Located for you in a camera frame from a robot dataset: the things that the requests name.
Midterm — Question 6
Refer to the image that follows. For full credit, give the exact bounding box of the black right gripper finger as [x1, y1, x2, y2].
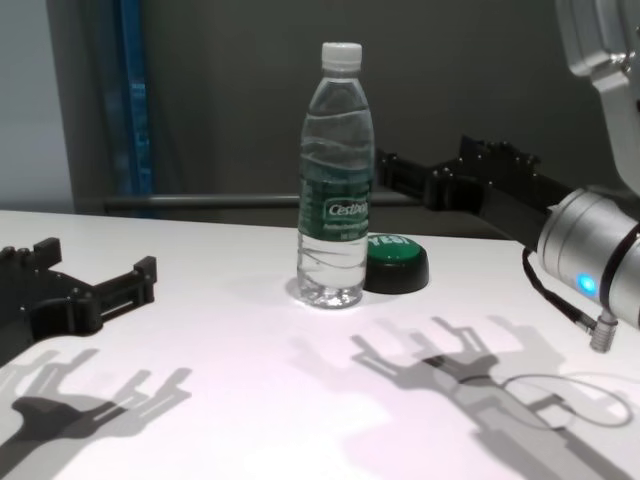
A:
[373, 147, 454, 211]
[459, 133, 542, 177]

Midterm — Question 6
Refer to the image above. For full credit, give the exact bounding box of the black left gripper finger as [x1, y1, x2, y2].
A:
[0, 238, 64, 274]
[71, 255, 158, 335]

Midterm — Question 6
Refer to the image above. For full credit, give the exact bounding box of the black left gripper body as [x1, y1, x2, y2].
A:
[0, 263, 107, 369]

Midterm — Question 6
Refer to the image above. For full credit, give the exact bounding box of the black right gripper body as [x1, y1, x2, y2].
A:
[432, 155, 576, 249]

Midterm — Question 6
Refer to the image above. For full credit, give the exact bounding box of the clear water bottle green label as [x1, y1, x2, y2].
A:
[296, 41, 376, 310]

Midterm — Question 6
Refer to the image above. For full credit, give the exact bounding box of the green YES button black base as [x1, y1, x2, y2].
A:
[362, 233, 430, 295]

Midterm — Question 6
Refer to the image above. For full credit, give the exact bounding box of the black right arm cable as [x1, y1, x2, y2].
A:
[521, 245, 620, 354]

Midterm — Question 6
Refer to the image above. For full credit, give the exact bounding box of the dark grey horizontal rail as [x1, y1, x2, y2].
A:
[103, 193, 426, 217]

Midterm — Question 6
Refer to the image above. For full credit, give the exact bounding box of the blue metal post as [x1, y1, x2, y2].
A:
[118, 0, 154, 219]

